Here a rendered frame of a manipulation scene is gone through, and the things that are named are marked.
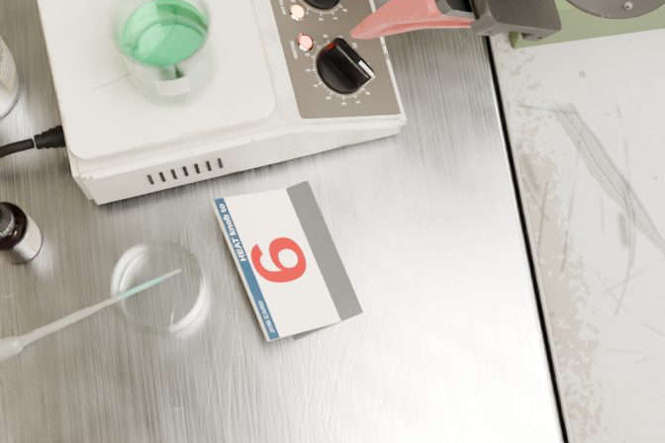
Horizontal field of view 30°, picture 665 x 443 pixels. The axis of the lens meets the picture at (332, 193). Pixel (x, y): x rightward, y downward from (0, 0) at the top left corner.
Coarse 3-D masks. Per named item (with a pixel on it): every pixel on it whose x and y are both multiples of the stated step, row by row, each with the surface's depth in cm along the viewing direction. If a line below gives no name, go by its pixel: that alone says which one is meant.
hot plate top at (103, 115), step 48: (48, 0) 71; (96, 0) 71; (240, 0) 71; (48, 48) 70; (96, 48) 70; (240, 48) 70; (96, 96) 70; (240, 96) 70; (96, 144) 69; (144, 144) 69
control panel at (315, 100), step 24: (288, 0) 74; (360, 0) 77; (288, 24) 74; (312, 24) 75; (336, 24) 76; (288, 48) 73; (312, 48) 74; (360, 48) 76; (312, 72) 73; (384, 72) 76; (312, 96) 73; (336, 96) 74; (360, 96) 74; (384, 96) 75
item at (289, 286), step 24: (240, 216) 74; (264, 216) 75; (288, 216) 76; (264, 240) 74; (288, 240) 75; (264, 264) 73; (288, 264) 74; (264, 288) 72; (288, 288) 73; (312, 288) 75; (288, 312) 73; (312, 312) 74
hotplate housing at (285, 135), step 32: (256, 0) 73; (288, 96) 72; (256, 128) 71; (288, 128) 72; (320, 128) 73; (352, 128) 74; (384, 128) 75; (128, 160) 71; (160, 160) 71; (192, 160) 72; (224, 160) 73; (256, 160) 75; (96, 192) 73; (128, 192) 75
